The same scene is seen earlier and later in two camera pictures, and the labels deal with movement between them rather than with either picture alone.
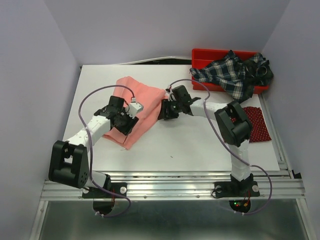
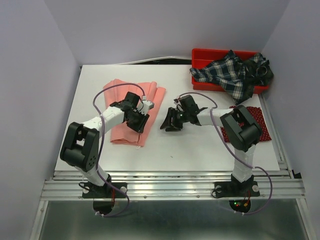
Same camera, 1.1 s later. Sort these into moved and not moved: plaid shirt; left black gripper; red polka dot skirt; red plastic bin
Moved: left black gripper
Not moved: red polka dot skirt; red plastic bin; plaid shirt
